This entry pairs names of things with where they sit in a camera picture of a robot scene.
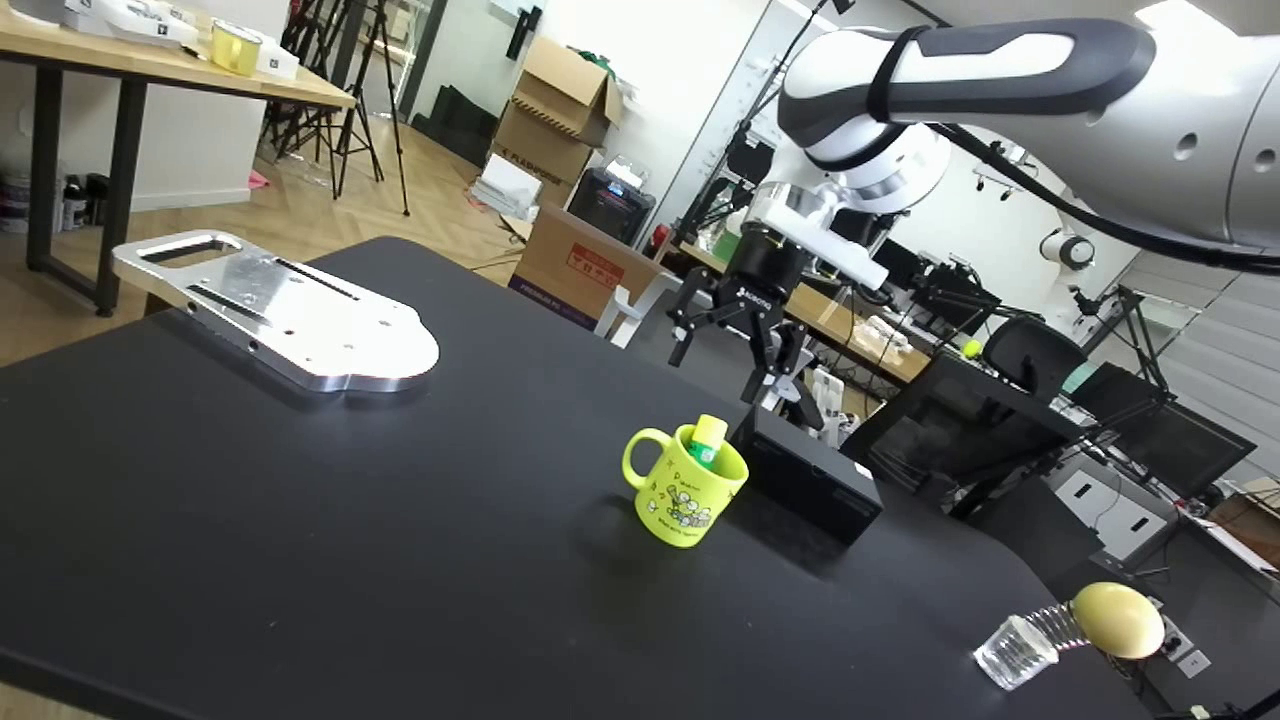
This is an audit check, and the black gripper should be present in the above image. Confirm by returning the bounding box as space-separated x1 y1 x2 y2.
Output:
669 218 806 406

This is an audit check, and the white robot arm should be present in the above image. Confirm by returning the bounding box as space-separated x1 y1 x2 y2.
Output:
743 14 1280 286

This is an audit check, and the green cartoon mug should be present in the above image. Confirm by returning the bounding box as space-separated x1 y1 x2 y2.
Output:
620 425 751 548

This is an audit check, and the black rectangular box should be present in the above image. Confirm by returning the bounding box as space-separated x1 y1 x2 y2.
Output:
732 412 882 548

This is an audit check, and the black monitor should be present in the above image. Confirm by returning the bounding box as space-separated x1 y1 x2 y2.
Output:
839 354 1081 494

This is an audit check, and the cardboard box stack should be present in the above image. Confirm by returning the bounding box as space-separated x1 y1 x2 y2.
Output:
492 34 624 182

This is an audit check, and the black office chair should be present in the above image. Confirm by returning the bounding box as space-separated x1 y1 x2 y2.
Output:
984 315 1086 398

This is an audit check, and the silver metal plate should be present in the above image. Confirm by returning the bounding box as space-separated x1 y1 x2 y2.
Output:
113 228 438 394

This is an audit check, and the clear glass jar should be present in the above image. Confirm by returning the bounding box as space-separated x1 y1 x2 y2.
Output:
971 616 1060 691

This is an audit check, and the yellow ball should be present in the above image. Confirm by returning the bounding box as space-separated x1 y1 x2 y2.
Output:
1066 578 1167 660

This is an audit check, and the wooden table with black legs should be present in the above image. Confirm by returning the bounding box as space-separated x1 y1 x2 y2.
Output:
0 0 350 315

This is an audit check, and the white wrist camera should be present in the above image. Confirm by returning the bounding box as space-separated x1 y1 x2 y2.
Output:
747 181 888 286

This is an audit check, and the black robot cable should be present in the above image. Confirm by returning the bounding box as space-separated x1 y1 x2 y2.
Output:
930 117 1280 267

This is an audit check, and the black camera tripod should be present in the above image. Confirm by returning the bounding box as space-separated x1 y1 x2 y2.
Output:
264 0 416 218

